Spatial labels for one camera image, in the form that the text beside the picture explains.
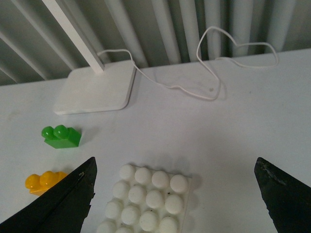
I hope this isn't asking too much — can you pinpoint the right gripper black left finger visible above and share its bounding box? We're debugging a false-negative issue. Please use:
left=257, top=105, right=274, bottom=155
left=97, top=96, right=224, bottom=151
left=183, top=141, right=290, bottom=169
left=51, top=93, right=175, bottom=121
left=0, top=157, right=97, bottom=233

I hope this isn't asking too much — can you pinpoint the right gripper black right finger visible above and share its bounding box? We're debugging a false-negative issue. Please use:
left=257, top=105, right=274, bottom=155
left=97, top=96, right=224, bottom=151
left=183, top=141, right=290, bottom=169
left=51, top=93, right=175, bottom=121
left=254, top=157, right=311, bottom=233

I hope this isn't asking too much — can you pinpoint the yellow toy block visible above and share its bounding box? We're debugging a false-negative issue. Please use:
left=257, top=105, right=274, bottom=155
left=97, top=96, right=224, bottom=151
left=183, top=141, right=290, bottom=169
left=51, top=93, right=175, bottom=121
left=25, top=171, right=67, bottom=196

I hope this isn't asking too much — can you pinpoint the green toy block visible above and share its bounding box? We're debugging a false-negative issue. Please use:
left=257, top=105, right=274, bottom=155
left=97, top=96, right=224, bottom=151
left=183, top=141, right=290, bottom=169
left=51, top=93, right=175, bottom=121
left=41, top=125, right=82, bottom=149

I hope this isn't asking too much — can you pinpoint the white lamp cable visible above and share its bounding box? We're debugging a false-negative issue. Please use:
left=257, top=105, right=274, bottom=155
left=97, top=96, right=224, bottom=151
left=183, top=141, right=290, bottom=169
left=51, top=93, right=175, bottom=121
left=97, top=26, right=279, bottom=101

